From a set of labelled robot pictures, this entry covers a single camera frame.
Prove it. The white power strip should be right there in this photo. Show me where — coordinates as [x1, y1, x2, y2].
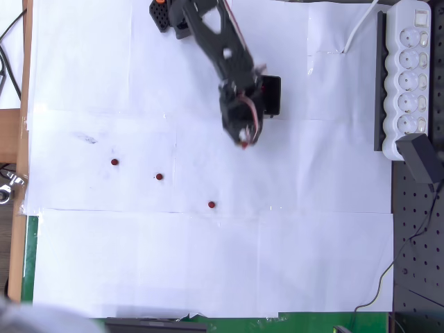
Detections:
[381, 0, 433, 161]

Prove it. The red white servo cable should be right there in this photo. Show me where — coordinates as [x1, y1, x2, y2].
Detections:
[239, 93, 265, 145]

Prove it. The black pegboard panel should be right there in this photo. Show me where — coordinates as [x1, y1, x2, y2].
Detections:
[391, 0, 444, 333]

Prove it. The black open box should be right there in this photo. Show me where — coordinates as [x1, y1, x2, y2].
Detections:
[259, 74, 282, 119]

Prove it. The black flat device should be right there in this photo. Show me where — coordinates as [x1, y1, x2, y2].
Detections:
[103, 316, 208, 333]

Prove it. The blurred grey rounded object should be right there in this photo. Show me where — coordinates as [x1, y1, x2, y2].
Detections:
[0, 294, 101, 333]

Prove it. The black power adapter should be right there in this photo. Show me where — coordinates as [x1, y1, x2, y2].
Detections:
[395, 133, 441, 185]

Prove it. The white paper table cover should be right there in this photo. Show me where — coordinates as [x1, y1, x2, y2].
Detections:
[22, 0, 395, 319]

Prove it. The metal clamp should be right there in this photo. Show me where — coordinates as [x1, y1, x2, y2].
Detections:
[0, 169, 27, 205]

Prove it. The white power cable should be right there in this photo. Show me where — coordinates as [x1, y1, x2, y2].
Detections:
[343, 0, 381, 53]

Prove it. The green cutting mat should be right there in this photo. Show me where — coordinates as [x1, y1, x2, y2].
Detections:
[20, 214, 389, 333]

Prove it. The thin black cable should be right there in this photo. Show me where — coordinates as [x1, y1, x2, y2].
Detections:
[348, 183, 443, 333]

